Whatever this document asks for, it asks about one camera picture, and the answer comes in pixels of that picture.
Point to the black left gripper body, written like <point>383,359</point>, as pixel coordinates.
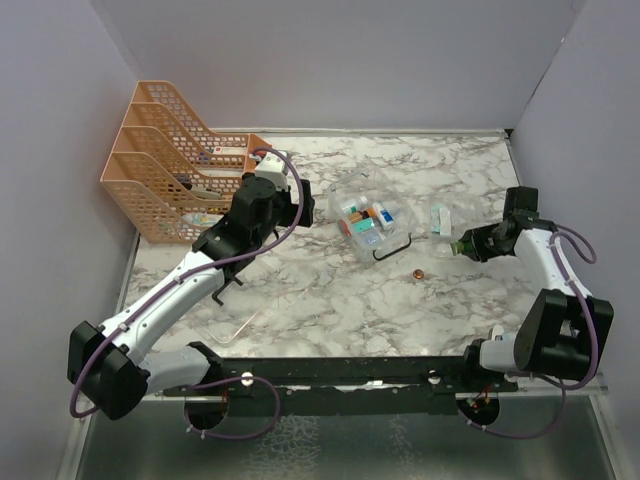
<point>286,211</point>

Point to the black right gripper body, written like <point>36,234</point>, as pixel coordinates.
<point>487,243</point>

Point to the small green box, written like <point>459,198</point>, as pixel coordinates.
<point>456,248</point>

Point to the white plastic bottle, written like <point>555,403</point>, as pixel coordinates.
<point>353,205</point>

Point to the clear teal pad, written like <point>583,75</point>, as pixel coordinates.
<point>440,222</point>

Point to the brown syrup bottle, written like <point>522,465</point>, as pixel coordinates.
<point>358,216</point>

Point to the clear medicine kit box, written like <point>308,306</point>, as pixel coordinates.
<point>377,220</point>

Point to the teal bandage packet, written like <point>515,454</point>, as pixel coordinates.
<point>363,225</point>

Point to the blue white gauze packet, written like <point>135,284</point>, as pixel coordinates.
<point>373,242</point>

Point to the blue white tube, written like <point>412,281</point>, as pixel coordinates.
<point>383,215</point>

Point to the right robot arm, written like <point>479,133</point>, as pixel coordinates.
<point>562,338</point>

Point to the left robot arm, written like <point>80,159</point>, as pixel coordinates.
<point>111,365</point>

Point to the tube package in organizer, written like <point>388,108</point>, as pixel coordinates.
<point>204,220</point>

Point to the stapler in organizer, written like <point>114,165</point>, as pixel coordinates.
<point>189,190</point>

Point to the red white box in organizer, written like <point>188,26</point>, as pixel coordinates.
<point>226,150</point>

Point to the orange plastic file organizer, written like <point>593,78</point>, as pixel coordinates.
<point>161,142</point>

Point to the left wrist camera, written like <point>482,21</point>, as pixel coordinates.
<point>271,167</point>

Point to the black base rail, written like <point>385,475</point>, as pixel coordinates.
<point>335,386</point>

